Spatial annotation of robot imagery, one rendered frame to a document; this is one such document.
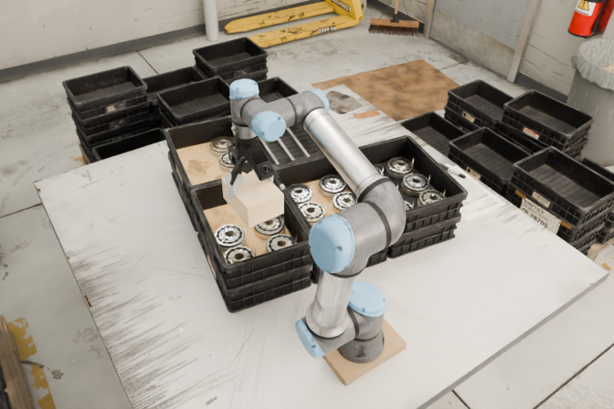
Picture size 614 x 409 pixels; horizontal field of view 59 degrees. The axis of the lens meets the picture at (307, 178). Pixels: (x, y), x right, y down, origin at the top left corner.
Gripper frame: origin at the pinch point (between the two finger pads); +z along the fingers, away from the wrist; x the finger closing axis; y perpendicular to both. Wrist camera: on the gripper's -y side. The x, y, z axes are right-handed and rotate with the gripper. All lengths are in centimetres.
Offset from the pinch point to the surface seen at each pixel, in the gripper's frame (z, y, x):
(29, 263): 109, 126, 65
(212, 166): 27, 50, -9
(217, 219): 26.9, 21.8, 3.1
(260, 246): 27.0, 2.5, -3.4
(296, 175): 22.1, 22.8, -30.8
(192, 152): 27, 63, -6
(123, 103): 57, 166, -8
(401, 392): 40, -58, -15
